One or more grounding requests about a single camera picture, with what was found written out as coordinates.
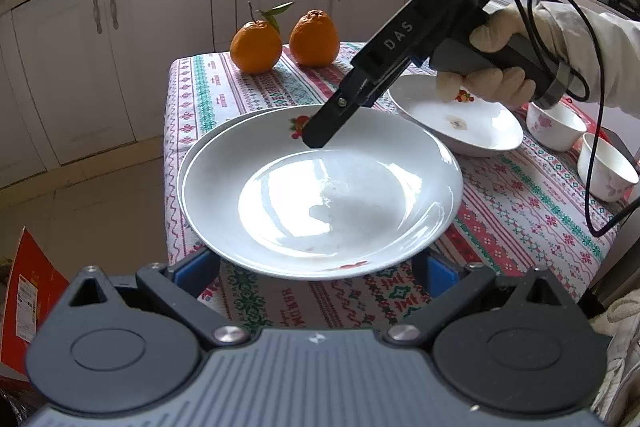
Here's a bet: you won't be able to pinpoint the person's white fleece clothing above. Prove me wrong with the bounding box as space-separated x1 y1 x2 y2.
589 291 640 427

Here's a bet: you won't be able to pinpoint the person's right hand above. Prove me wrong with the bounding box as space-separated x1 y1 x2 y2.
435 5 540 110

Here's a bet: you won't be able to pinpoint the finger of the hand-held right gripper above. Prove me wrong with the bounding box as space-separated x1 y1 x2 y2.
301 57 402 151

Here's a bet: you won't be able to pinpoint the bumpy orange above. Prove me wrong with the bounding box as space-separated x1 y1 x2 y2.
289 9 341 68

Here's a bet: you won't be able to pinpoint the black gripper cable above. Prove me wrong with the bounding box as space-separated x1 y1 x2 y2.
504 0 640 239

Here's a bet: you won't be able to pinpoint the white kitchen cabinets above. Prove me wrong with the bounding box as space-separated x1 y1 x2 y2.
0 0 417 188

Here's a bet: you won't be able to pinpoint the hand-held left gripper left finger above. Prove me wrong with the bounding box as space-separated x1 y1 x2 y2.
67 248 251 350

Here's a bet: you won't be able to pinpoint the white plate with brown stain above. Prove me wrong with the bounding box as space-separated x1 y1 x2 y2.
387 74 524 158

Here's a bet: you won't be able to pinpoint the large white plate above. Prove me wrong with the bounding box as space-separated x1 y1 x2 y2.
176 105 322 260
181 104 464 282

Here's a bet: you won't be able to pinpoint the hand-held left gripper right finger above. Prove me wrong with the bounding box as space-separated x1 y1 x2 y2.
387 251 577 349

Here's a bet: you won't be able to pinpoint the red box with white label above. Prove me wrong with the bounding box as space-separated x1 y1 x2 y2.
0 227 71 383

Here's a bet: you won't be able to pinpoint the white floral bowl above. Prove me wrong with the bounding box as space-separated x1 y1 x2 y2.
526 101 588 152
577 133 640 204

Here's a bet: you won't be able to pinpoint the orange with leaf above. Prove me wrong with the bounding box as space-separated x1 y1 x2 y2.
230 1 297 75

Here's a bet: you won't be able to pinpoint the patterned tablecloth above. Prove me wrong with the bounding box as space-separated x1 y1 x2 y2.
162 42 622 334

